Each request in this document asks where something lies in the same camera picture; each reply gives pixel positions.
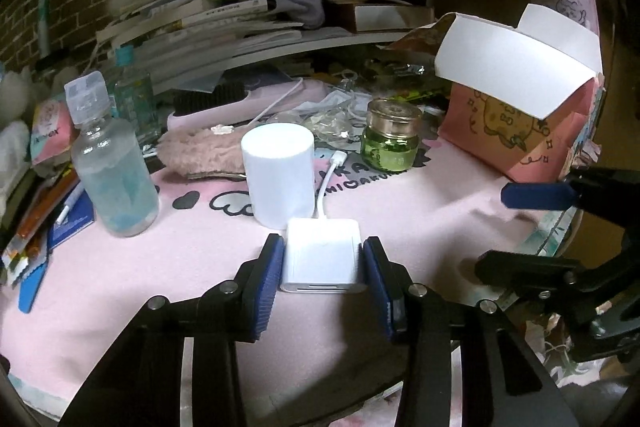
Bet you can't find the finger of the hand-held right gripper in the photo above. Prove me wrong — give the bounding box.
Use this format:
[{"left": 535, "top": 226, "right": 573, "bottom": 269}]
[
  {"left": 475, "top": 252, "right": 640, "bottom": 363},
  {"left": 501, "top": 167, "right": 640, "bottom": 228}
]

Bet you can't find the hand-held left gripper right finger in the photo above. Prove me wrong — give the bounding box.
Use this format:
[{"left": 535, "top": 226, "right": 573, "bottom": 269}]
[{"left": 364, "top": 237, "right": 576, "bottom": 427}]

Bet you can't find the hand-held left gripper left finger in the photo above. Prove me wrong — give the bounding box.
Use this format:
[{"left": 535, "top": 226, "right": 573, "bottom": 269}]
[{"left": 60, "top": 234, "right": 286, "bottom": 427}]

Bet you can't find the white adapter with cable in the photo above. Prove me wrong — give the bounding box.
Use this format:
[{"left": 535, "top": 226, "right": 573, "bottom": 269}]
[{"left": 280, "top": 149, "right": 363, "bottom": 295}]

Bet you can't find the pink cardboard box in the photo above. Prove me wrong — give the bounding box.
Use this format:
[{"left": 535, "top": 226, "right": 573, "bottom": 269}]
[{"left": 434, "top": 4, "right": 606, "bottom": 185}]

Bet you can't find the clear plastic bag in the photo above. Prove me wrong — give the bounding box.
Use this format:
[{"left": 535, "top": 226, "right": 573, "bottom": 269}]
[{"left": 300, "top": 92, "right": 371, "bottom": 142}]

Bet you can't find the white cylinder cup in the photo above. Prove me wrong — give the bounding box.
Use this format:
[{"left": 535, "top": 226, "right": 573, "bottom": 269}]
[{"left": 241, "top": 123, "right": 317, "bottom": 230}]

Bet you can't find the pink printed mat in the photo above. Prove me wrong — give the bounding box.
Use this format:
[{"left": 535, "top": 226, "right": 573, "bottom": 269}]
[{"left": 0, "top": 142, "right": 576, "bottom": 418}]

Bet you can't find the pink fuzzy slipper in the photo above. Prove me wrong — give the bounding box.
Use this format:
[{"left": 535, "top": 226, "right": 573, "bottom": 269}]
[{"left": 157, "top": 127, "right": 251, "bottom": 180}]

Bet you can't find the green glass jar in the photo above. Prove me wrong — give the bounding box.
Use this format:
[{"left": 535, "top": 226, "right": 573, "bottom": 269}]
[{"left": 361, "top": 99, "right": 423, "bottom": 172}]

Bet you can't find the clear plastic bottle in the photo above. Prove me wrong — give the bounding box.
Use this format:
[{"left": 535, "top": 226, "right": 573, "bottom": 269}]
[{"left": 64, "top": 72, "right": 161, "bottom": 239}]

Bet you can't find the pink hairbrush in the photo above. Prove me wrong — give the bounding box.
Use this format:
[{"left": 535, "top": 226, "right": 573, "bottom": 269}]
[{"left": 166, "top": 79, "right": 331, "bottom": 132}]

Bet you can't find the blue booklet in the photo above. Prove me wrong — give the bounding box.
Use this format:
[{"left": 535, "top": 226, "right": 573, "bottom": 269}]
[{"left": 47, "top": 189, "right": 96, "bottom": 250}]

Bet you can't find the white pen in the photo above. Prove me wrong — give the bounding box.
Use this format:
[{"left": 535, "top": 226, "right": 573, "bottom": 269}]
[{"left": 55, "top": 194, "right": 83, "bottom": 225}]

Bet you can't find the teal glass bottle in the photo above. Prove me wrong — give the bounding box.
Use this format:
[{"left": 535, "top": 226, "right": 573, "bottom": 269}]
[{"left": 112, "top": 46, "right": 157, "bottom": 145}]

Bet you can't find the blue nail file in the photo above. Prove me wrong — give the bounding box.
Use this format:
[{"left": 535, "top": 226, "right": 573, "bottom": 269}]
[{"left": 18, "top": 252, "right": 51, "bottom": 314}]

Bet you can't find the orange snack stick packet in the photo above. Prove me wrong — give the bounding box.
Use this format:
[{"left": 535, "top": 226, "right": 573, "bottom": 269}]
[{"left": 15, "top": 167, "right": 81, "bottom": 248}]

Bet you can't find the silver zigzag snack packet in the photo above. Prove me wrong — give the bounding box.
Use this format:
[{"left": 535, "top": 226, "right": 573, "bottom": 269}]
[{"left": 0, "top": 237, "right": 48, "bottom": 288}]

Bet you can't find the stack of books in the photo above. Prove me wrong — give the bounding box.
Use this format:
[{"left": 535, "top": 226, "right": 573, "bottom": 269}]
[{"left": 95, "top": 0, "right": 436, "bottom": 95}]

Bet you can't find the pink tissue packet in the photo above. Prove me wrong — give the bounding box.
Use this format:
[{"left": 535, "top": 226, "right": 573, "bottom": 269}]
[{"left": 31, "top": 99, "right": 78, "bottom": 165}]

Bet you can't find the purple cloth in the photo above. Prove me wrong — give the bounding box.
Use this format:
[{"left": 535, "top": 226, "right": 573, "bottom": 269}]
[{"left": 267, "top": 0, "right": 326, "bottom": 30}]

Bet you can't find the white plush dog toy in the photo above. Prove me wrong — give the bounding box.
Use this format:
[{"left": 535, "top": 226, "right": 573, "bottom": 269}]
[{"left": 0, "top": 67, "right": 36, "bottom": 188}]

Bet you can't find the white charging cable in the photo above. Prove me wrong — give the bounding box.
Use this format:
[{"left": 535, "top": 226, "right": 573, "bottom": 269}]
[{"left": 250, "top": 79, "right": 306, "bottom": 128}]

